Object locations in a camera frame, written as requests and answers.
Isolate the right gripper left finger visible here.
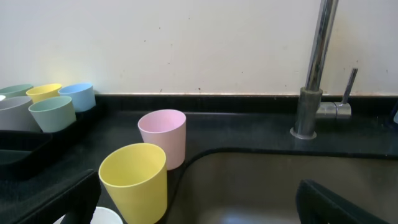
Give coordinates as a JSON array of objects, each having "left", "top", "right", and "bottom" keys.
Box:
[{"left": 9, "top": 169, "right": 103, "bottom": 224}]

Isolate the yellow cup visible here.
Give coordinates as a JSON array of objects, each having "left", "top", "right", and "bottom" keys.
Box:
[
  {"left": 98, "top": 142, "right": 168, "bottom": 224},
  {"left": 25, "top": 83, "right": 63, "bottom": 104}
]

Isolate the black tray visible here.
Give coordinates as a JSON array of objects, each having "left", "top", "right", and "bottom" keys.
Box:
[{"left": 0, "top": 104, "right": 101, "bottom": 182}]

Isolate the green cup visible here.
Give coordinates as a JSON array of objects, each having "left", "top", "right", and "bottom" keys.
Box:
[
  {"left": 0, "top": 83, "right": 34, "bottom": 99},
  {"left": 28, "top": 95, "right": 77, "bottom": 133}
]

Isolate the grey cup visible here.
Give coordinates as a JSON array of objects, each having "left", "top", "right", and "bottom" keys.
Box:
[{"left": 0, "top": 95, "right": 41, "bottom": 132}]

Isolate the steel sink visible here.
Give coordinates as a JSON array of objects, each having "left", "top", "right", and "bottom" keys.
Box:
[{"left": 164, "top": 148, "right": 398, "bottom": 224}]

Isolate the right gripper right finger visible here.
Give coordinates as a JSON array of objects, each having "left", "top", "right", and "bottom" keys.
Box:
[{"left": 295, "top": 179, "right": 392, "bottom": 224}]

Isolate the blue cup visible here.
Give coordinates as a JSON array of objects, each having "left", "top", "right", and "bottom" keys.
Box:
[{"left": 58, "top": 82, "right": 96, "bottom": 113}]

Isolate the steel tap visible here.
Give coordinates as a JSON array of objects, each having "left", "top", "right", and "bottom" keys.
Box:
[{"left": 289, "top": 0, "right": 359, "bottom": 140}]

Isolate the pink cup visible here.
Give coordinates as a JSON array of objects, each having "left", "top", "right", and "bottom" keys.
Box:
[{"left": 137, "top": 108, "right": 187, "bottom": 171}]

